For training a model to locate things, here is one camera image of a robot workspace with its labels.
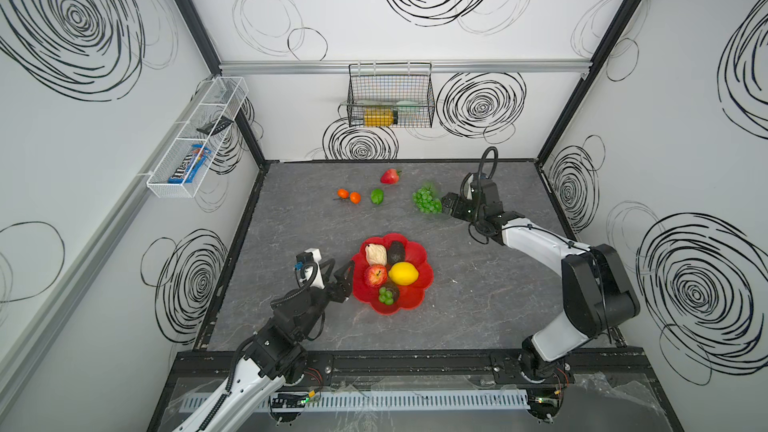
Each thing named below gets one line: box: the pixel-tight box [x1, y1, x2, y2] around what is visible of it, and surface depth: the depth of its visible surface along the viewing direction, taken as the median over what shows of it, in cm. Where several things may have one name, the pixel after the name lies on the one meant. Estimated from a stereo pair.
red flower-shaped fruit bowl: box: [352, 233, 433, 315], surface depth 88 cm
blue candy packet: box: [167, 144, 212, 184], surface depth 72 cm
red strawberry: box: [380, 168, 402, 185], surface depth 114 cm
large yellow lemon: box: [388, 261, 419, 286], surface depth 88 cm
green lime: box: [370, 188, 385, 205], surface depth 107 cm
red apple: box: [364, 264, 388, 287], surface depth 85 cm
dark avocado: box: [387, 240, 405, 266], surface depth 91 cm
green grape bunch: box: [412, 186, 443, 214], surface depth 104 cm
